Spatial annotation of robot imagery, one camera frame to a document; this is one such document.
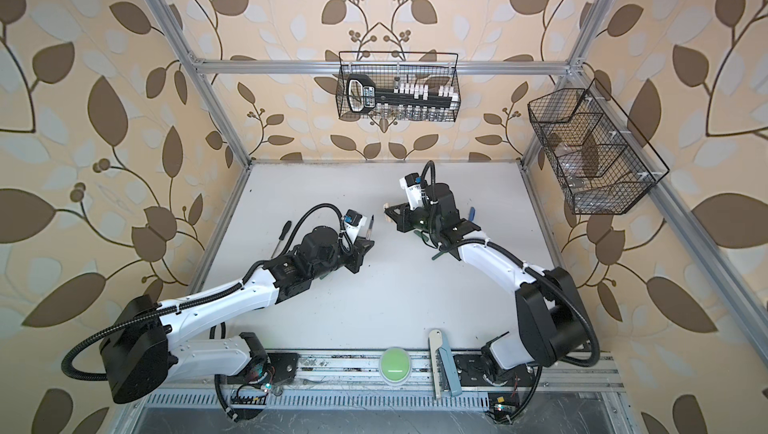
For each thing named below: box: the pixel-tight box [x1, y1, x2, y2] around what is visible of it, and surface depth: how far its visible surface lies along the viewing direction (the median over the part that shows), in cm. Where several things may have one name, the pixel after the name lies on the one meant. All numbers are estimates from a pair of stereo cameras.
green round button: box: [379, 346, 411, 386], surface depth 77 cm
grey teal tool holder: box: [428, 329, 463, 400], surface depth 74 cm
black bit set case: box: [346, 74, 458, 114], surface depth 84 cm
